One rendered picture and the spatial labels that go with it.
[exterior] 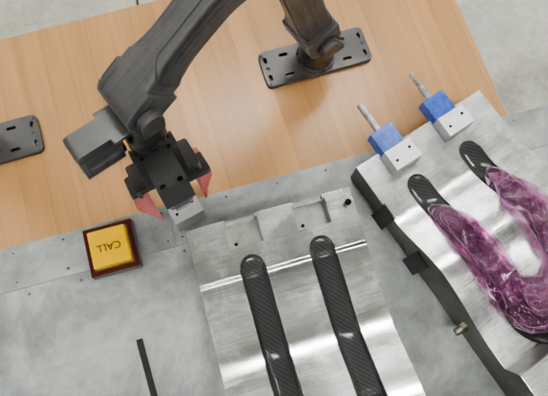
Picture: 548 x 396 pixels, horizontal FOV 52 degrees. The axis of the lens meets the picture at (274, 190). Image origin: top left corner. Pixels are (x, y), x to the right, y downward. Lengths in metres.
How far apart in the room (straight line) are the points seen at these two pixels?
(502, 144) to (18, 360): 0.85
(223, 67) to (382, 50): 0.29
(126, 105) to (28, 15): 1.49
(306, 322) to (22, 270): 0.47
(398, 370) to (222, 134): 0.48
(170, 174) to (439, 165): 0.45
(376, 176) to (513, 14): 1.41
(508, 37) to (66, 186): 1.64
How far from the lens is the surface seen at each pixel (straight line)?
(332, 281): 0.86
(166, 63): 0.67
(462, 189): 0.96
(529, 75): 2.15
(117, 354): 0.95
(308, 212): 0.89
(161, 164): 0.77
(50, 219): 1.00
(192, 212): 0.90
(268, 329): 0.85
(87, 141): 0.75
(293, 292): 0.84
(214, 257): 0.84
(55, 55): 1.11
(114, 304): 0.95
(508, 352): 0.93
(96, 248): 0.93
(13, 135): 1.06
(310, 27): 0.86
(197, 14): 0.65
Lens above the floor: 1.72
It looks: 75 degrees down
